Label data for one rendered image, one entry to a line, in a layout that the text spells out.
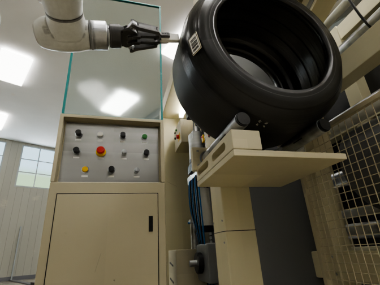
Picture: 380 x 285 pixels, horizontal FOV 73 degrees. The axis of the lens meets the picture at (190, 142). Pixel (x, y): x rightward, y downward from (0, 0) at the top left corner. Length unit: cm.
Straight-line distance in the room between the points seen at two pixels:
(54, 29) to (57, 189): 76
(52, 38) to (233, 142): 60
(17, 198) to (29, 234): 138
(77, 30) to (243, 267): 96
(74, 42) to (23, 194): 1061
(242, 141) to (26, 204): 1084
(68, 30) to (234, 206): 83
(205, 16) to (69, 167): 98
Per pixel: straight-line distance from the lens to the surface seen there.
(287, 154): 78
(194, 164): 102
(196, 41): 82
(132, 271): 132
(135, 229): 132
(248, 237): 107
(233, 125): 77
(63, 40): 90
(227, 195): 106
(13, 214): 1124
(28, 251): 1124
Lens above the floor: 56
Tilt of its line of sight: 23 degrees up
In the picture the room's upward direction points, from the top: 4 degrees counter-clockwise
